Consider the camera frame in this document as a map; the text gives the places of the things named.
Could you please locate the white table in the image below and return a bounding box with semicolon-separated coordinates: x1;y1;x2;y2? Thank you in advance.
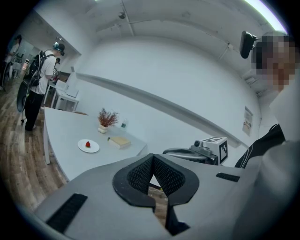
43;106;148;182

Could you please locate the black head camera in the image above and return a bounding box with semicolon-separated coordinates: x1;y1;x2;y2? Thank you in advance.
239;30;257;59

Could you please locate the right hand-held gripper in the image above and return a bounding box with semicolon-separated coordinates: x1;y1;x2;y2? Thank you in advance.
163;136;228;166

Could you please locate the person's black t-shirt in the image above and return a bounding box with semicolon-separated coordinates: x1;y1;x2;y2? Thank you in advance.
234;123;286;169

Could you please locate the dried reddish plant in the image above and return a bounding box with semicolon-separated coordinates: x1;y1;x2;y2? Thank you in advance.
97;107;120;128

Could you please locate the wall poster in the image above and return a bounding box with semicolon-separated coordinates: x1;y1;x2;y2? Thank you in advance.
242;105;254;137

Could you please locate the tan book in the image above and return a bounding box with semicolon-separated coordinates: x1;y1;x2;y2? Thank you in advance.
108;136;132;150

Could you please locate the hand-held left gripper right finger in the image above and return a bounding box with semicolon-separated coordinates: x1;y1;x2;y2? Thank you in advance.
154;153;258;235

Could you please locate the person's face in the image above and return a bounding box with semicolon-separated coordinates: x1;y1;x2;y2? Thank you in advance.
250;31;298;92

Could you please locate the grey wall rail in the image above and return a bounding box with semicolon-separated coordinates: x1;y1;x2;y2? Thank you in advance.
76;72;242;149

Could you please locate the white plate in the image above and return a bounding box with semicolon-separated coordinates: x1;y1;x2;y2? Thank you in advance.
77;139;100;154

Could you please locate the black round disc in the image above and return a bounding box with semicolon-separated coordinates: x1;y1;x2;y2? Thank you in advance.
16;81;30;112

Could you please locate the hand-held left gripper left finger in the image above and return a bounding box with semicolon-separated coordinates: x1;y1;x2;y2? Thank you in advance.
35;153;171;240

